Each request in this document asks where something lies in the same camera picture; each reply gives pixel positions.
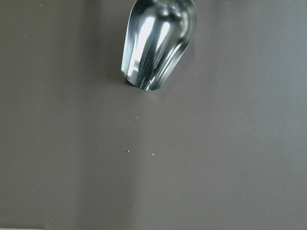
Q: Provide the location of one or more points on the steel scoop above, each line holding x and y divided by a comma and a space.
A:
157, 36

